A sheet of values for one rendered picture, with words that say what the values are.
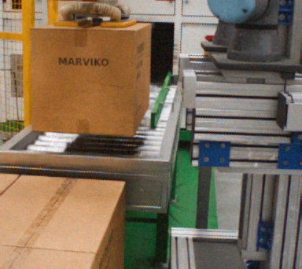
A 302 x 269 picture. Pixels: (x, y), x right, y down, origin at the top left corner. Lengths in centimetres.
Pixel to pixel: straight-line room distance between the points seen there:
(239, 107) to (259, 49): 17
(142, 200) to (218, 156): 59
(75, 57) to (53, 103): 20
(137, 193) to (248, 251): 47
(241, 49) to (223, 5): 19
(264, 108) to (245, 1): 33
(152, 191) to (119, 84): 42
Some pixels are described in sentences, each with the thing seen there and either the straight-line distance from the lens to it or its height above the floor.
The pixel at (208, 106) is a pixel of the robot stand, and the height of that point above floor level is 91.
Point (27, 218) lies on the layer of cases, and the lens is 171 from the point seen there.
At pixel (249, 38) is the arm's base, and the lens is 154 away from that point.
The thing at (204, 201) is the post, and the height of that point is 25.
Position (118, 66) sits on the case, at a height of 95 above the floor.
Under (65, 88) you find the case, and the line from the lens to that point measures 211.
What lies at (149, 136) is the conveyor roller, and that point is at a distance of 266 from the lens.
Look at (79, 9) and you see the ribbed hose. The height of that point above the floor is 115.
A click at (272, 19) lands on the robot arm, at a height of 115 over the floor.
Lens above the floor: 120
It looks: 14 degrees down
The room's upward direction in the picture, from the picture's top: 1 degrees clockwise
